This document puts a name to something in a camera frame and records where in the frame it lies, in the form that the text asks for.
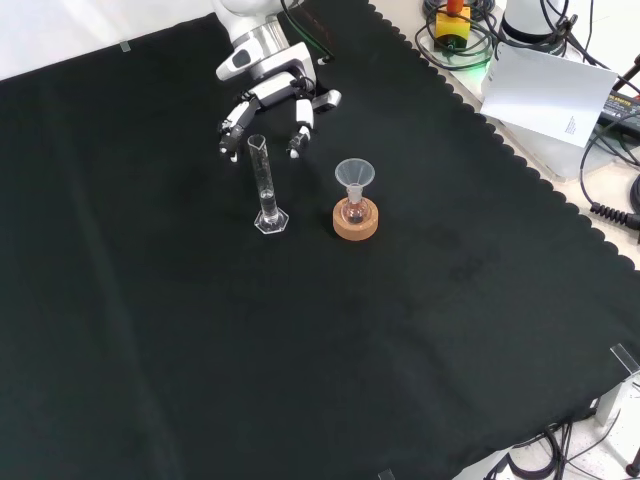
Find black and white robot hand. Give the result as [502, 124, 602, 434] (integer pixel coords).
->
[216, 68, 344, 164]

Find clear glass graduated cylinder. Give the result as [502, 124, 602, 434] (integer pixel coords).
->
[246, 133, 291, 237]

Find clear plastic funnel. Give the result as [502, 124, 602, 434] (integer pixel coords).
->
[333, 157, 377, 202]

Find small round-bottom glass flask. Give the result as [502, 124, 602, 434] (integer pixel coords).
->
[340, 183, 372, 227]

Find yellow stop button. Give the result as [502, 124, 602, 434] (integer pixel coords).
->
[433, 0, 473, 52]

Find black bench cloth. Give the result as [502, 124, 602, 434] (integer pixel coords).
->
[0, 0, 640, 480]

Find black power adapter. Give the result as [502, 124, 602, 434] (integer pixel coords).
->
[598, 91, 640, 127]

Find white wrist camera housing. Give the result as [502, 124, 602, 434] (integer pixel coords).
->
[215, 43, 265, 82]

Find green cable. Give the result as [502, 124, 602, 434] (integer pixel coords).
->
[279, 0, 335, 64]

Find black cables round stop button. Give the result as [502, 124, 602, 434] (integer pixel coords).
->
[413, 0, 502, 72]

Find brown cork ring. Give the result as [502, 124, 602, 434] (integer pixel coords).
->
[331, 196, 381, 243]

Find black floor cables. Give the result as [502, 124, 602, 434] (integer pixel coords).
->
[483, 418, 640, 480]

